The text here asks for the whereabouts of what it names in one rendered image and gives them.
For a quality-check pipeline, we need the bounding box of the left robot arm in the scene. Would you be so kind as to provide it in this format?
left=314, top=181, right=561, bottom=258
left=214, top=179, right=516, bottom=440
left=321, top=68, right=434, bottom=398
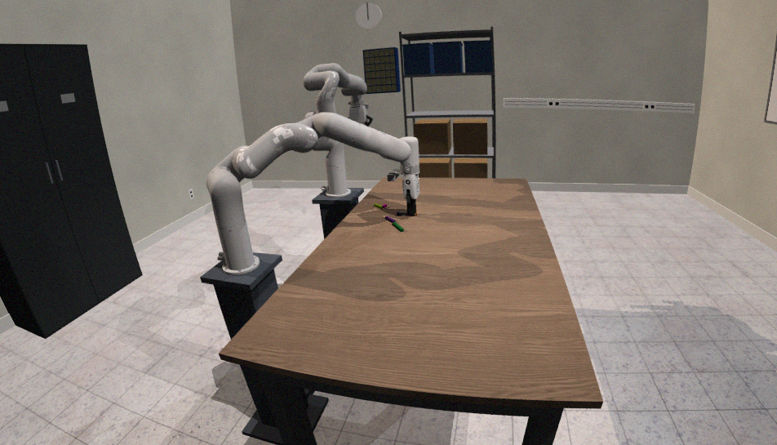
left=303, top=63, right=369, bottom=198

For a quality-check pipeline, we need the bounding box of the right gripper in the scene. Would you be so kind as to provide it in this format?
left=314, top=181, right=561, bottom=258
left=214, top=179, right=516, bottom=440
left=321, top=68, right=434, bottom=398
left=402, top=172, right=420, bottom=215

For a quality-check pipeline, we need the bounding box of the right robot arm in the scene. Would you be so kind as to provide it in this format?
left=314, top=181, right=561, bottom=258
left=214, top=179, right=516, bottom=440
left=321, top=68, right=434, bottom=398
left=206, top=113, right=420, bottom=275

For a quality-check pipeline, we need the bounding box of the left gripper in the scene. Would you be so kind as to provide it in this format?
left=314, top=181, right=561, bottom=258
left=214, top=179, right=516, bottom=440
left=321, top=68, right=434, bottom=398
left=348, top=105, right=373, bottom=127

